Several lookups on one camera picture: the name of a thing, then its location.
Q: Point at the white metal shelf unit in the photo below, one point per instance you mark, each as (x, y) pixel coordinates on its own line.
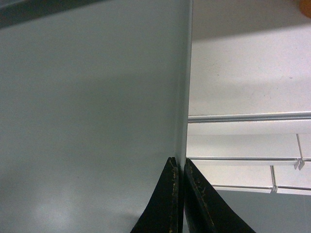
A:
(250, 95)

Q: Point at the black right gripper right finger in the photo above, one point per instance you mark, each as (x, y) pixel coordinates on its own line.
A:
(205, 210)

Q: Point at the silver grey rectangular tray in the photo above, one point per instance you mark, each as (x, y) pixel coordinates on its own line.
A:
(93, 102)

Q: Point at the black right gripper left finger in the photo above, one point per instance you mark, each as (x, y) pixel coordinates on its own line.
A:
(161, 214)

